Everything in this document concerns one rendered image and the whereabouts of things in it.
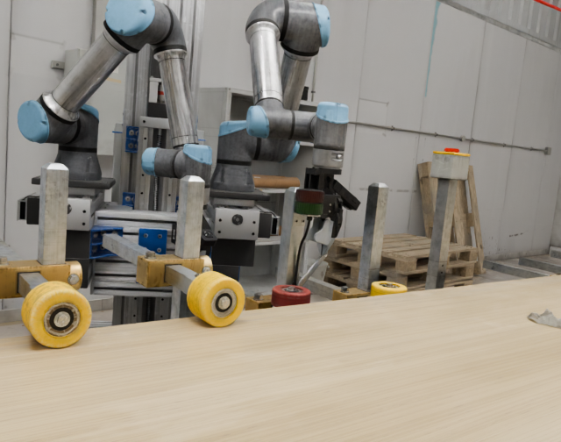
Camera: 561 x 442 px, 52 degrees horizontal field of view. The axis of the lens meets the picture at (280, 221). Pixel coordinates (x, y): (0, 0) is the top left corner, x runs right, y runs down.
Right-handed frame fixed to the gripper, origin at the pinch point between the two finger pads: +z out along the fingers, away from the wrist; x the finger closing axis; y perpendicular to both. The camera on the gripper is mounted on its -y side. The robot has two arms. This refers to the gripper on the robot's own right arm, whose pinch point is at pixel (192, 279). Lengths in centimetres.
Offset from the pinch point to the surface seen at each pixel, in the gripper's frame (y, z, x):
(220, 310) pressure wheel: -56, -10, 26
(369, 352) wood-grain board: -75, -7, 10
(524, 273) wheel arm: -22, 1, -123
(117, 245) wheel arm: -13.6, -12.3, 26.5
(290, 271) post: -37.3, -10.4, -3.1
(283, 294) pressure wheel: -44.1, -7.7, 3.5
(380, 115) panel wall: 261, -76, -332
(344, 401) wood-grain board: -86, -7, 25
